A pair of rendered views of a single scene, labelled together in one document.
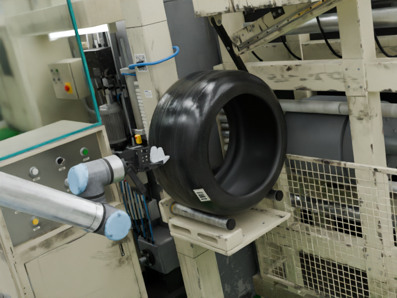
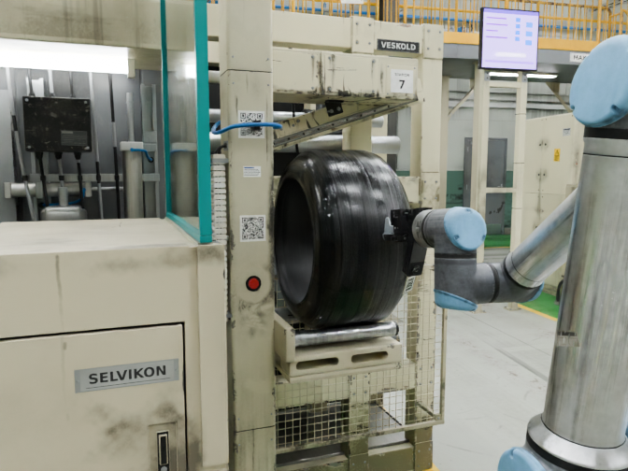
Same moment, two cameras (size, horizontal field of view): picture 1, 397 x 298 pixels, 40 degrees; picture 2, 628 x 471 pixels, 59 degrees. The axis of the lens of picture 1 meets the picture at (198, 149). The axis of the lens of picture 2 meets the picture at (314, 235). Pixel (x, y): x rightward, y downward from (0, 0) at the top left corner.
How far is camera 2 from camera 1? 2.27 m
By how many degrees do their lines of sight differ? 71
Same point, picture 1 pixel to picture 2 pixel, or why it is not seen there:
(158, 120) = (351, 192)
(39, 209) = not seen: hidden behind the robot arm
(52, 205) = not seen: hidden behind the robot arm
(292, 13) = (351, 113)
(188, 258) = (263, 431)
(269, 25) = (320, 121)
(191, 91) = (374, 161)
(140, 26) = (268, 72)
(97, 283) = not seen: outside the picture
